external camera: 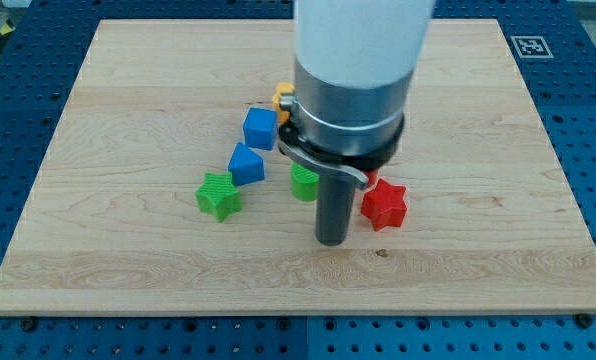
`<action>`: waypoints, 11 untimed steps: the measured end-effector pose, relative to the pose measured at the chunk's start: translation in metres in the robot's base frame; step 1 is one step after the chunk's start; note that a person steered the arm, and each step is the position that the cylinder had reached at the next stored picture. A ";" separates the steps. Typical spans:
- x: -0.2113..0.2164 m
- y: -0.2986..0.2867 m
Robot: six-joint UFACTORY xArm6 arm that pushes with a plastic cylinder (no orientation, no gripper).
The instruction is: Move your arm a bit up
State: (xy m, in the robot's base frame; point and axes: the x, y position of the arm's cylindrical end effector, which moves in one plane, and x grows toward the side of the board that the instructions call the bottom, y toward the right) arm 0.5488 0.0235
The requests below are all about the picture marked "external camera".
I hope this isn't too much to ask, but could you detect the red star block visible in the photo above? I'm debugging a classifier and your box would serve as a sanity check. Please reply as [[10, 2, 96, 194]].
[[361, 179, 408, 232]]

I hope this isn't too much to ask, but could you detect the blue triangular prism block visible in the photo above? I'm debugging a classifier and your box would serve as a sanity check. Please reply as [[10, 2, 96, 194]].
[[228, 143, 265, 186]]

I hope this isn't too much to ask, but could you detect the blue cube block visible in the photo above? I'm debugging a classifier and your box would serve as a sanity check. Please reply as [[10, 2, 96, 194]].
[[243, 107, 277, 150]]

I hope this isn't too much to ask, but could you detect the red block behind arm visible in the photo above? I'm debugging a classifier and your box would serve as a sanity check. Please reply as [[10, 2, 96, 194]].
[[364, 170, 379, 188]]

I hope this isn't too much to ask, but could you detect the yellow block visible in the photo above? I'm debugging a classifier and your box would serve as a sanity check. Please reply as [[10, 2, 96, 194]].
[[272, 82, 294, 125]]

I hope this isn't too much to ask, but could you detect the light wooden board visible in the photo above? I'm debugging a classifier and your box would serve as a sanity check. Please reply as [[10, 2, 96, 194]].
[[0, 19, 596, 317]]

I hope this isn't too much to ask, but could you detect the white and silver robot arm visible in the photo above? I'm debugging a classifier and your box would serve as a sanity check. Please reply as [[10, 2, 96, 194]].
[[279, 0, 435, 189]]

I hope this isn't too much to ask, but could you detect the white fiducial marker tag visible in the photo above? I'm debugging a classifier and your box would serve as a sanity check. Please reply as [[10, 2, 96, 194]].
[[511, 35, 553, 59]]

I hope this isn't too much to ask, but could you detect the green star block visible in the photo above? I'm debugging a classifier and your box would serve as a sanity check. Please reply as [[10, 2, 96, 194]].
[[195, 172, 242, 222]]

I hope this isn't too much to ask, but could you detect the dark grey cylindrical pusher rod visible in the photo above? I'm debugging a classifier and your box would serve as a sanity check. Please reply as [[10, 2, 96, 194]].
[[315, 176, 355, 246]]

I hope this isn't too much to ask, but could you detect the green cylinder block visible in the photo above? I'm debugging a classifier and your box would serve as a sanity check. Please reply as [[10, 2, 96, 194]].
[[290, 163, 319, 202]]

